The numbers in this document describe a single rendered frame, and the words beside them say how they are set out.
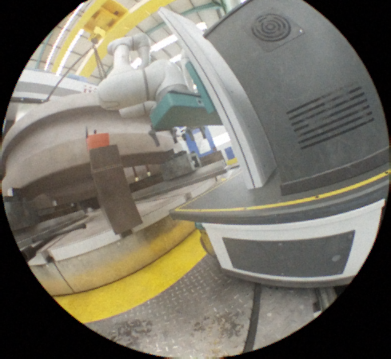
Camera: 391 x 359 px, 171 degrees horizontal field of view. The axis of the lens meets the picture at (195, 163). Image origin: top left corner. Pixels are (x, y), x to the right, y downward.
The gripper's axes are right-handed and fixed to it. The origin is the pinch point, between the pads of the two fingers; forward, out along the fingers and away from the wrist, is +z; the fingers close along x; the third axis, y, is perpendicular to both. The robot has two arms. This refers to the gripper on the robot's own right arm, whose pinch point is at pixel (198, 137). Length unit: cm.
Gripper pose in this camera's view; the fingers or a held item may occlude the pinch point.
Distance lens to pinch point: 98.9
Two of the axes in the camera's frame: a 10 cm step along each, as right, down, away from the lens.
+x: 7.1, -2.2, 6.7
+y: 6.2, -2.7, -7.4
